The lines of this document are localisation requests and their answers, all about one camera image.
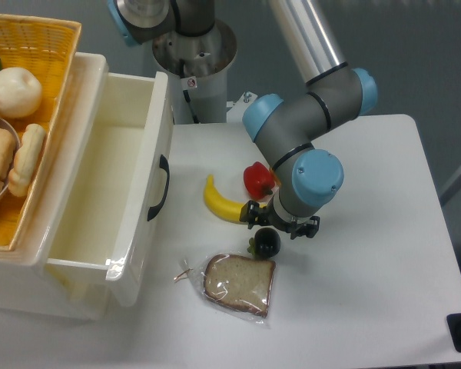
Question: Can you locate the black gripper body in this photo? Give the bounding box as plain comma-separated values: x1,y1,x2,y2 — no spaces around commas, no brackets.
263,205,297,233

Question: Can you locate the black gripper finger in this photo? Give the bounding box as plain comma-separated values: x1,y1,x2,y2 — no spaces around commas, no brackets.
290,215,320,239
239,200,267,229

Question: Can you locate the dark purple mangosteen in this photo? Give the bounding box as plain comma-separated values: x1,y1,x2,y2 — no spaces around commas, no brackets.
247,228,281,260

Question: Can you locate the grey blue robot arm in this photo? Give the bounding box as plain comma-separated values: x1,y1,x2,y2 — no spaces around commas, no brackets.
108,1,377,238

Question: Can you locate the yellow banana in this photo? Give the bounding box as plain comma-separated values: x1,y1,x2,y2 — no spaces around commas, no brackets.
203,175,249,224

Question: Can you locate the red bell pepper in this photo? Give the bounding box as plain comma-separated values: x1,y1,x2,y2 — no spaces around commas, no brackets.
243,161,275,201

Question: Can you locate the bagged bread slice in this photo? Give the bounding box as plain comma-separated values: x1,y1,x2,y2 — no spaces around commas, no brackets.
173,253,276,327

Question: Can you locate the open white drawer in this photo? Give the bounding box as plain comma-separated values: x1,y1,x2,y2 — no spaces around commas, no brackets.
48,72,174,307

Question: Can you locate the pale bread roll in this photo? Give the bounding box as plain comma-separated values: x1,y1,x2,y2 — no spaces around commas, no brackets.
8,124,46,198

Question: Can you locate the white plastic drawer unit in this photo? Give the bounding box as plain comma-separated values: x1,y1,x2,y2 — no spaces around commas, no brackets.
0,52,108,320

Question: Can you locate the yellow wicker basket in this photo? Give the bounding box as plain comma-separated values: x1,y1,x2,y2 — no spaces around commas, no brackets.
0,14,81,252

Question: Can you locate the white round fruit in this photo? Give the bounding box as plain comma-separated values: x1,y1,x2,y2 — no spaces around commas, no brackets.
0,67,42,118

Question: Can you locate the grey round plate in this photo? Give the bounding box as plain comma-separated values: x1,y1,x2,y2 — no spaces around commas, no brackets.
0,112,22,214

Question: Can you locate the white metal bracket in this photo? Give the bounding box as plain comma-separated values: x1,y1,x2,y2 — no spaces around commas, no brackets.
226,91,258,123

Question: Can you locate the black drawer handle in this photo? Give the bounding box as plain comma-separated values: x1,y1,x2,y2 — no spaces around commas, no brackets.
147,155,171,221

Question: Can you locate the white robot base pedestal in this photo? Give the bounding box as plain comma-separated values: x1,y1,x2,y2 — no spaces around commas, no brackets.
152,19,237,125

